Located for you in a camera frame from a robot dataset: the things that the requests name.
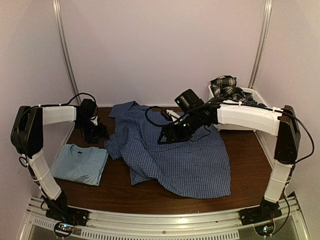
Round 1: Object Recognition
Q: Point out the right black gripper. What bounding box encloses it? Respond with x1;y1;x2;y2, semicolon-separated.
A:
158;111;203;145

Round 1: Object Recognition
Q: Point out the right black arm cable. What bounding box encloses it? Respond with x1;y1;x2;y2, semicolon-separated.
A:
145;106;173;128

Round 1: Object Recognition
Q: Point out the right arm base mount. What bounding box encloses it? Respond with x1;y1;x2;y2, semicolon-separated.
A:
239;203;282;238

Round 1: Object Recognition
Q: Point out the dark plaid shirt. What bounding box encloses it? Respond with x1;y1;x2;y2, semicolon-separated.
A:
210;75;258;105

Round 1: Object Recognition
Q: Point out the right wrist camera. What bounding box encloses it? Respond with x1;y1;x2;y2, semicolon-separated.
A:
161;109;180;122

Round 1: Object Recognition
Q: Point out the right aluminium frame post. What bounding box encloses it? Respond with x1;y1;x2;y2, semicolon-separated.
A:
248;0;273;89

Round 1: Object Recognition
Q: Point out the left aluminium frame post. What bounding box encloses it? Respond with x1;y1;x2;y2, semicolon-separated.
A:
52;0;81;104

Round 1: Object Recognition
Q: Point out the blue dotted shirt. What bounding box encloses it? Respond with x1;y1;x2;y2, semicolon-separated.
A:
104;101;231;199

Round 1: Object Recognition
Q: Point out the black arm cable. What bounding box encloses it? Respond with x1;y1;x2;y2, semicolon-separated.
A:
58;92;98;118
145;106;173;128

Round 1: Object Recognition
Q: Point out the aluminium frame post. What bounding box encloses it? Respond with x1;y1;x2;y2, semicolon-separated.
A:
248;0;273;89
52;0;81;104

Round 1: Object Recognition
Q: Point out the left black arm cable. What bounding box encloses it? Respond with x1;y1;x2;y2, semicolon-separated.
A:
58;92;98;118

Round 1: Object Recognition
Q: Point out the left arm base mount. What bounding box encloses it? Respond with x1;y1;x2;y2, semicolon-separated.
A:
45;207;89;239

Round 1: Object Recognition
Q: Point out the light blue printed t-shirt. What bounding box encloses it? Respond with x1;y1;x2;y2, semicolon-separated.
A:
50;144;109;186

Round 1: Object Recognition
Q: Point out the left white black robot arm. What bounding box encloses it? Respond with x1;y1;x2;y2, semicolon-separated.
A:
10;98;109;222

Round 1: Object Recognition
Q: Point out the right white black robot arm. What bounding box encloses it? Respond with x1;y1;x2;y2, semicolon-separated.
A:
157;89;301;221

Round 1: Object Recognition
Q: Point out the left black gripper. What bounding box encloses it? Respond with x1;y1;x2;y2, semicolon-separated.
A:
75;119;110;144

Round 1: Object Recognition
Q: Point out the white plastic laundry basket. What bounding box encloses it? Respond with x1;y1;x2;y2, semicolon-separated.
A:
215;100;272;132

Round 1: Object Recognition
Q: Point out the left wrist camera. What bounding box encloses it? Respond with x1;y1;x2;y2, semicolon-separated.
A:
90;116;99;126

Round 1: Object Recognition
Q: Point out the front aluminium frame rail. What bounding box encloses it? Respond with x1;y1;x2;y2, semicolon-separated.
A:
18;197;310;240

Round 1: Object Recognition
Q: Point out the navy blue garment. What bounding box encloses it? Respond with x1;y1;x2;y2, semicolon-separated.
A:
252;102;268;109

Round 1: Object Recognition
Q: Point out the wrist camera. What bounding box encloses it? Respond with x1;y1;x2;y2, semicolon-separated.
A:
90;116;99;126
161;109;180;122

